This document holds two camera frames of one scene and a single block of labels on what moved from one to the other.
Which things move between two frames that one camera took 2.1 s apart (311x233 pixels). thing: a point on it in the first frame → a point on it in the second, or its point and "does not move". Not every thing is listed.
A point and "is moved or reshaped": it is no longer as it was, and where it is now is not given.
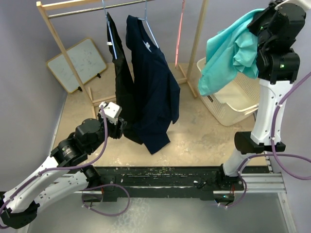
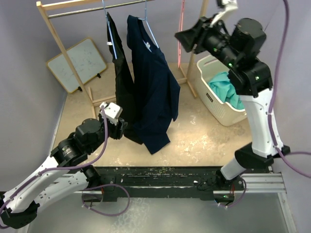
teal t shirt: (233, 48) is moved or reshaped
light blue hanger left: (110, 30) does not move
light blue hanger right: (145, 19) does not move
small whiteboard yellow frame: (87, 59) does not move
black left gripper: (118, 129) does not move
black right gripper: (254, 25) → (199, 34)
